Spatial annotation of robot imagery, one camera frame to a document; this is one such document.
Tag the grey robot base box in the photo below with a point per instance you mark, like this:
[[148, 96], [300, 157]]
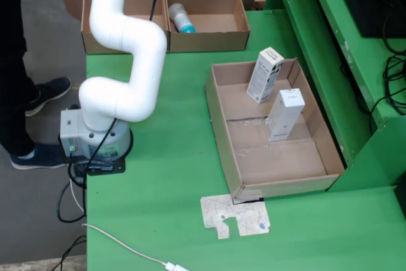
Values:
[[68, 131]]

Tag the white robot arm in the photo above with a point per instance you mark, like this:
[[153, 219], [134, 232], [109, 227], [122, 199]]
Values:
[[142, 49]]

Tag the empty open cardboard box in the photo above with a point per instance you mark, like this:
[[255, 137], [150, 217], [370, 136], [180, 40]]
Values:
[[144, 7]]

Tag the shallow cardboard tray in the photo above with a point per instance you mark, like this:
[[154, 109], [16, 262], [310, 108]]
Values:
[[285, 185]]

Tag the white bottle teal cap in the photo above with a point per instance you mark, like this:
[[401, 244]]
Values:
[[181, 20]]

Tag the white cow print carton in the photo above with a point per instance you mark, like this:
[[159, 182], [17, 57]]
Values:
[[263, 77]]

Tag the green metal rack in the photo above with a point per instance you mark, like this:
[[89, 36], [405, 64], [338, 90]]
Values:
[[317, 45]]

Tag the tall white carton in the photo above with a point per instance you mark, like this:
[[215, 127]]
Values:
[[284, 115]]

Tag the dark blue sneaker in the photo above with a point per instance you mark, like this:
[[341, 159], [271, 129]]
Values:
[[41, 158], [50, 91]]

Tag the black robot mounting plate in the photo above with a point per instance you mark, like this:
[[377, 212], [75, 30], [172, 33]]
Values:
[[117, 167]]

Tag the person in dark trousers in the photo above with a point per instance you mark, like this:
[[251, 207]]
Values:
[[12, 61]]

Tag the beige line-patterned card piece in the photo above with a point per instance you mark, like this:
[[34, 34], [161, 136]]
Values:
[[222, 210]]

